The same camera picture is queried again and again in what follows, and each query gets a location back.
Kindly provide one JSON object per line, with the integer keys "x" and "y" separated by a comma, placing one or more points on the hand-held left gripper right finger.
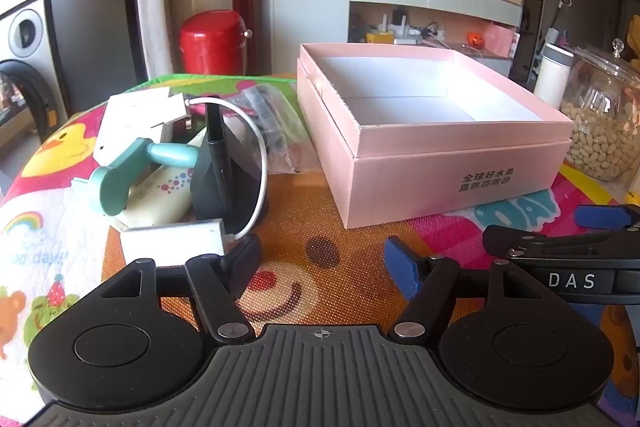
{"x": 400, "y": 264}

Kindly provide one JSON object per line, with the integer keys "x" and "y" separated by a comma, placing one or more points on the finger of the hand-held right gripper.
{"x": 530, "y": 241}
{"x": 600, "y": 217}

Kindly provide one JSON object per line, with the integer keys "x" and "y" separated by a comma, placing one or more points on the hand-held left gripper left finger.
{"x": 242, "y": 259}

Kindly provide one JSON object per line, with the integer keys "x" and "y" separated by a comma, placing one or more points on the black desk stand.
{"x": 220, "y": 177}

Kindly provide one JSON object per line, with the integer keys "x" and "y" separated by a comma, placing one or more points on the pink cardboard box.
{"x": 400, "y": 172}

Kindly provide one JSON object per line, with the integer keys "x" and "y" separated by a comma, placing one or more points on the white dotted cream tube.
{"x": 160, "y": 197}

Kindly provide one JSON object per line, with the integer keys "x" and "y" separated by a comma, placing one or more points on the clear plastic bag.
{"x": 280, "y": 122}

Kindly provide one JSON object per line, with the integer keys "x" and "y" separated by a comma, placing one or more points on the teal handheld fan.
{"x": 115, "y": 187}

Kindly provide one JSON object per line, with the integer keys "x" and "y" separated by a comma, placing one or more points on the white carton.
{"x": 130, "y": 117}

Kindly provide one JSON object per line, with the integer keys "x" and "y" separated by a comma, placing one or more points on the colourful cartoon printed mat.
{"x": 350, "y": 279}

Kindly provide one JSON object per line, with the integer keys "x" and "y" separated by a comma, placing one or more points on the glass jar of nuts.
{"x": 600, "y": 132}

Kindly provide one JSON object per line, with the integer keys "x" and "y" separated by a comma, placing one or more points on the white thermos bottle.
{"x": 552, "y": 77}

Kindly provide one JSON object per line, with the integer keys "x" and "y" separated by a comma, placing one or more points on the mustard yellow chair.
{"x": 634, "y": 42}

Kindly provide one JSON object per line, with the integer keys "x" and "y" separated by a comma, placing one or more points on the pink shelf box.
{"x": 499, "y": 39}

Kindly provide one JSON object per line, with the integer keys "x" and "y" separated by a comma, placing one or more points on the orange pumpkin toy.
{"x": 475, "y": 39}

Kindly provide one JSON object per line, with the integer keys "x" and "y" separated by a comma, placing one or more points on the yellow shelf box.
{"x": 380, "y": 38}

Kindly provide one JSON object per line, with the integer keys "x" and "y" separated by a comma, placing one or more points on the white router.
{"x": 392, "y": 24}

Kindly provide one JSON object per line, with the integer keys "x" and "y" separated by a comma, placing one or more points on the dark grey tall cabinet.
{"x": 95, "y": 7}

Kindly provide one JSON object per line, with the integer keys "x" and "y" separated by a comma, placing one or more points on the grey dryer with porthole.
{"x": 25, "y": 32}

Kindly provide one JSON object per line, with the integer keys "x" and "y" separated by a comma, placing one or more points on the red pedestal bin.
{"x": 210, "y": 47}

